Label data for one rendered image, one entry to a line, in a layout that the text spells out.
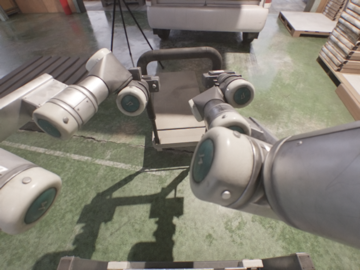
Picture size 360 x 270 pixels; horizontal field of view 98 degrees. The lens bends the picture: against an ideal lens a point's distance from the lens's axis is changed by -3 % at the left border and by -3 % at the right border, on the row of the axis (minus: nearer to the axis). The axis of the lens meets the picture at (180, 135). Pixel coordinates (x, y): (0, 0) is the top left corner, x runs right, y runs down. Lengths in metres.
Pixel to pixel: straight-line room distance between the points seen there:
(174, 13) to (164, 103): 1.37
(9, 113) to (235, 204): 0.42
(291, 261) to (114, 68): 0.65
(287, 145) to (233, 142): 0.05
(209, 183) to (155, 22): 2.42
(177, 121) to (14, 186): 0.99
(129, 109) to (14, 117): 0.24
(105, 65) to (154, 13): 2.05
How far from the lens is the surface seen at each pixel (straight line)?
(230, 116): 0.34
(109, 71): 0.49
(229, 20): 2.39
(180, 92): 1.42
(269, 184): 0.18
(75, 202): 1.28
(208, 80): 0.66
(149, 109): 0.84
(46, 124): 0.40
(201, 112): 0.49
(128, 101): 0.48
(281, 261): 0.60
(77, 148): 1.52
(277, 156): 0.18
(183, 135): 1.08
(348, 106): 2.18
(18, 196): 0.31
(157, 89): 0.65
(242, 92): 0.50
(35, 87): 0.45
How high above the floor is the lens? 1.04
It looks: 50 degrees down
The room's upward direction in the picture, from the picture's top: 2 degrees counter-clockwise
